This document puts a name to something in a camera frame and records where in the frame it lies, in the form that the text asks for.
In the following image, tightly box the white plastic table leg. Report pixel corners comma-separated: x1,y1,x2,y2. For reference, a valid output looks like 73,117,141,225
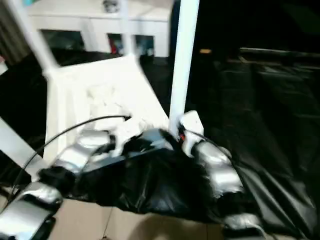
9,0,62,77
0,117,45,181
168,0,201,137
119,0,141,61

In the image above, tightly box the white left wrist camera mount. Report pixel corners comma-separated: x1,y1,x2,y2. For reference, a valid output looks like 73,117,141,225
107,118,143,156

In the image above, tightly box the white glass-door cabinet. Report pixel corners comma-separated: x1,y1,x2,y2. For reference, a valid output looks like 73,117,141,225
24,0,173,58

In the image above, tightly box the grey curtain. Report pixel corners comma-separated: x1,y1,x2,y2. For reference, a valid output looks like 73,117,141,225
0,0,32,65

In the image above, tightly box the white plastic table top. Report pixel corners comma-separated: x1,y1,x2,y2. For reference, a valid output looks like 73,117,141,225
31,53,176,181

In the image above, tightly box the black mat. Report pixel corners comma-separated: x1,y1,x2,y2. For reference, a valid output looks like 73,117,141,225
0,48,320,238

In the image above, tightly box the black left wrist camera cable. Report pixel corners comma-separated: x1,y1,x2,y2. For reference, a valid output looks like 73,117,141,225
11,114,133,198

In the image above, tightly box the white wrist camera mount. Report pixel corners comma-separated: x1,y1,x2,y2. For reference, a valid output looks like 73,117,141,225
107,118,143,156
178,109,205,157

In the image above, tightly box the black metal bar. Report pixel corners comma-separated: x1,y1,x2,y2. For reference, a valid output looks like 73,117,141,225
239,47,320,59

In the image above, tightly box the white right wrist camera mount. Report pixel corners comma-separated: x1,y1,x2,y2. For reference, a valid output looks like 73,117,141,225
178,109,205,157

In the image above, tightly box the dark bundled object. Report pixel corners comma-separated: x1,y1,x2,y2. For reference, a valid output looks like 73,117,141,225
103,0,120,12

